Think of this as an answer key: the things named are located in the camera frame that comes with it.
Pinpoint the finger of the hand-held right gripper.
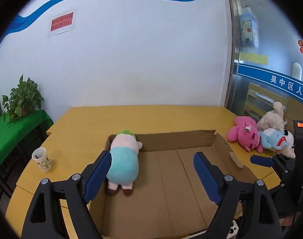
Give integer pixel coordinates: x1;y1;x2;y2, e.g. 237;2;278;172
250;153;295;183

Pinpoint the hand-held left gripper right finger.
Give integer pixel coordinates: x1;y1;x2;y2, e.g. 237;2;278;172
193;151;284;239

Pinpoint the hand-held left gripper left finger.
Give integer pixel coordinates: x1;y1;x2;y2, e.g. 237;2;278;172
21;150;114;239

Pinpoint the brown cardboard box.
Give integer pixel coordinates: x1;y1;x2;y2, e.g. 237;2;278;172
88;129;258;239

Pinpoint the wooden desktop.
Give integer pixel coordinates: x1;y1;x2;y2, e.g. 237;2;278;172
6;106;291;239

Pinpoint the blue and white plush toy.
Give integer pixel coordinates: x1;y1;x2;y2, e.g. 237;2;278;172
259;128;296;159

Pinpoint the teal and pink plush pig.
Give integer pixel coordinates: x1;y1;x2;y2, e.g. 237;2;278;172
107;129;143;197

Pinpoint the pink plush toy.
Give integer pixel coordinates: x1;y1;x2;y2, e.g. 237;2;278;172
227;116;264;153

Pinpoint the beige plush toy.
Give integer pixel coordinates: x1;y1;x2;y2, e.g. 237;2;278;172
257;102;286;132

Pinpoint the white paper cup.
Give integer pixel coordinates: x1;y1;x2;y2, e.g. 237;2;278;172
32;147;52;172

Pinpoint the green tablecloth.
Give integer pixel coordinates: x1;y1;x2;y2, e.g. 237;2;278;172
0;110;54;177

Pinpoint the yellow sticky notes strip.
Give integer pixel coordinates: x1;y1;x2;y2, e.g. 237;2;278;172
239;53;269;65

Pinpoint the large potted green plant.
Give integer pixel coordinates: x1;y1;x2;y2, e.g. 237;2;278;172
2;75;45;123

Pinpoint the hanging blue cartoon pouch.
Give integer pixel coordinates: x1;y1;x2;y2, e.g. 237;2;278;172
238;6;258;48

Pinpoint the white door handle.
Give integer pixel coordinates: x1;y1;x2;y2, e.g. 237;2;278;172
292;62;302;79

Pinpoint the red and white wall notice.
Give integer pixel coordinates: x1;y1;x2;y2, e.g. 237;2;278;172
47;11;76;38

